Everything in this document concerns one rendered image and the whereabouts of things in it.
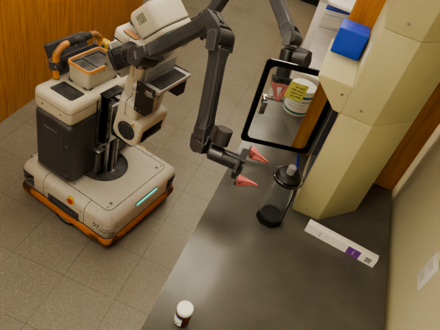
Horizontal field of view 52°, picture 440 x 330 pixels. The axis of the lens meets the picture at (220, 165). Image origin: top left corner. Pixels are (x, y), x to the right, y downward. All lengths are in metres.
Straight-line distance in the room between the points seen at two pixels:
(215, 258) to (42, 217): 1.49
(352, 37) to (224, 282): 0.91
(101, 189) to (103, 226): 0.22
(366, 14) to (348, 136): 0.47
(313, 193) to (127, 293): 1.23
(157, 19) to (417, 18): 1.00
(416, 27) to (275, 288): 0.89
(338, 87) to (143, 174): 1.52
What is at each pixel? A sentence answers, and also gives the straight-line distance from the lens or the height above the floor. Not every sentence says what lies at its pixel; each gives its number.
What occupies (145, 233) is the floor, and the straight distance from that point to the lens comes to 2.75.
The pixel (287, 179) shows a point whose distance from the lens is 1.53.
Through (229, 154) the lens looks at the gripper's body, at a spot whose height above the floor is 1.16.
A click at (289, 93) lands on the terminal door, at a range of 1.81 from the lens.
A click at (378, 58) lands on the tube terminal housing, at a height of 1.62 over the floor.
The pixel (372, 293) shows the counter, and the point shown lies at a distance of 1.70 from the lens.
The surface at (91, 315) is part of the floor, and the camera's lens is 2.44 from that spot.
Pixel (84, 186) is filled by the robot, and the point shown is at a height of 0.28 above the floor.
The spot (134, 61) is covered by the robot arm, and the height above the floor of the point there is 1.23.
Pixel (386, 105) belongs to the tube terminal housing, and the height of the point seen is 1.49.
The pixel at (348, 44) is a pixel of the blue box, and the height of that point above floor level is 1.55.
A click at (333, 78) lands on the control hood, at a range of 1.48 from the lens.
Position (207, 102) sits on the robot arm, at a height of 1.28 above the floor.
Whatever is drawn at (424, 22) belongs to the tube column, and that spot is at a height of 1.76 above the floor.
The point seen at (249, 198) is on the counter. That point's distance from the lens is 1.76.
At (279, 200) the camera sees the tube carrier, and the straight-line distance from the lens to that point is 1.58.
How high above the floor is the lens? 2.15
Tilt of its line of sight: 41 degrees down
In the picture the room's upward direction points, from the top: 18 degrees clockwise
